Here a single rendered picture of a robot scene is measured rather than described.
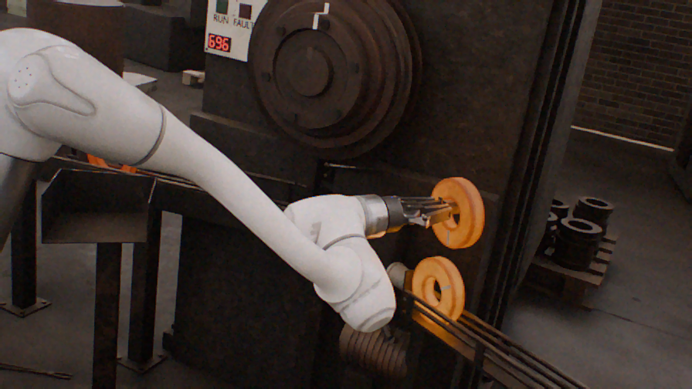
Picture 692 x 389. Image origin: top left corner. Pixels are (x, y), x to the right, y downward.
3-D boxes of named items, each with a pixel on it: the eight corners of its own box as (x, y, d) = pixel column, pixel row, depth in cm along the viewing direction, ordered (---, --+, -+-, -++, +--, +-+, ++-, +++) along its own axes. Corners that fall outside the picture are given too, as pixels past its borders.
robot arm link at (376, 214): (363, 248, 134) (388, 245, 136) (369, 206, 130) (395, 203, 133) (341, 229, 141) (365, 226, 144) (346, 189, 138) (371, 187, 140)
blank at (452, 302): (430, 327, 161) (418, 329, 159) (417, 263, 164) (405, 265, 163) (472, 319, 148) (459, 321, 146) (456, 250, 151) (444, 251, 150)
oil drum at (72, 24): (76, 116, 487) (78, -11, 457) (140, 136, 466) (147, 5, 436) (4, 130, 435) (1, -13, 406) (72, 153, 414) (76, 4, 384)
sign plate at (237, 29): (208, 51, 204) (213, -11, 198) (282, 69, 194) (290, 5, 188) (203, 51, 202) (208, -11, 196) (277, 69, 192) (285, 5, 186)
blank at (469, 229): (442, 171, 155) (430, 172, 153) (487, 184, 142) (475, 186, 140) (438, 236, 158) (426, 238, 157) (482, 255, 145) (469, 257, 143)
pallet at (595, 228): (364, 234, 364) (378, 157, 349) (418, 198, 434) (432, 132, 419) (591, 312, 317) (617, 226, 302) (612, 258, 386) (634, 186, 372)
